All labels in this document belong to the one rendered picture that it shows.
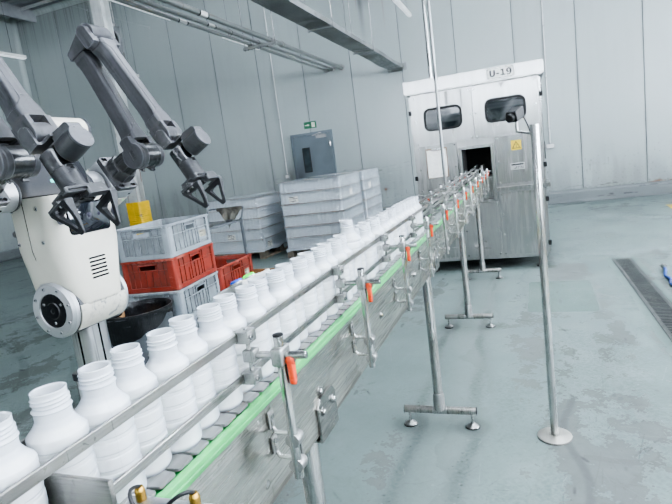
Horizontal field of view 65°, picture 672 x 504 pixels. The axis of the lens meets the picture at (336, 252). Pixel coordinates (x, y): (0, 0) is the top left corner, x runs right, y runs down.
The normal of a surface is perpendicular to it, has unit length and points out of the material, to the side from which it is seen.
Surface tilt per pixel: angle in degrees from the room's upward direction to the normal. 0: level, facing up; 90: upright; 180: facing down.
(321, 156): 90
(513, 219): 90
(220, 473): 90
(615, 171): 90
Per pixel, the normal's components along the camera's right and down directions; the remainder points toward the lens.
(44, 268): -0.33, 0.38
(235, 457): 0.94, -0.06
